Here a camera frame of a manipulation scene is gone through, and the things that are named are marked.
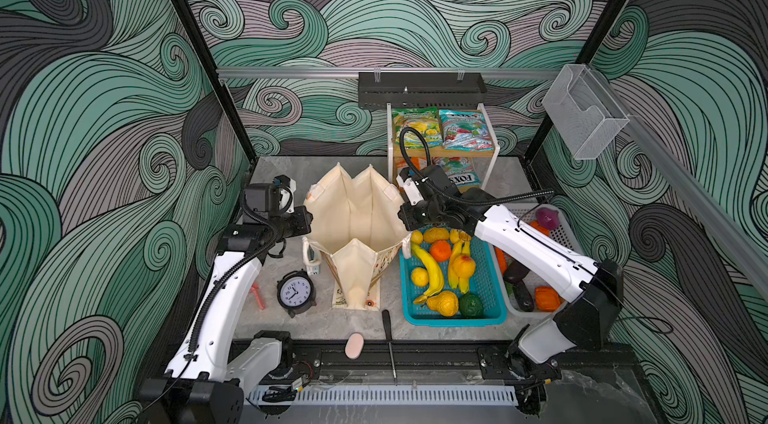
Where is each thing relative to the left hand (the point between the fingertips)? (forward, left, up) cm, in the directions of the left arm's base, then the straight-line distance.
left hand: (311, 213), depth 76 cm
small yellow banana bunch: (+1, -43, -17) cm, 47 cm away
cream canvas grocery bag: (+10, -10, -21) cm, 25 cm away
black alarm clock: (-13, +5, -21) cm, 25 cm away
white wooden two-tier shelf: (+14, -26, +10) cm, 31 cm away
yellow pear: (-17, -36, -16) cm, 43 cm away
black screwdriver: (-21, -21, -22) cm, 37 cm away
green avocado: (-17, -43, -17) cm, 49 cm away
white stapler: (-7, +2, -21) cm, 22 cm away
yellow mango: (+5, -36, -18) cm, 40 cm away
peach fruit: (-7, -42, -15) cm, 45 cm away
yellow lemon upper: (+4, -30, -18) cm, 36 cm away
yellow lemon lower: (-9, -30, -18) cm, 36 cm away
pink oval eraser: (-26, -12, -20) cm, 36 cm away
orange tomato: (+5, -68, -13) cm, 69 cm away
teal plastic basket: (-11, -48, -17) cm, 52 cm away
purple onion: (+7, -69, -10) cm, 70 cm away
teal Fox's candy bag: (+20, -43, -4) cm, 48 cm away
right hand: (+1, -23, -1) cm, 23 cm away
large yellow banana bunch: (-10, -34, -14) cm, 38 cm away
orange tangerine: (-1, -37, -17) cm, 40 cm away
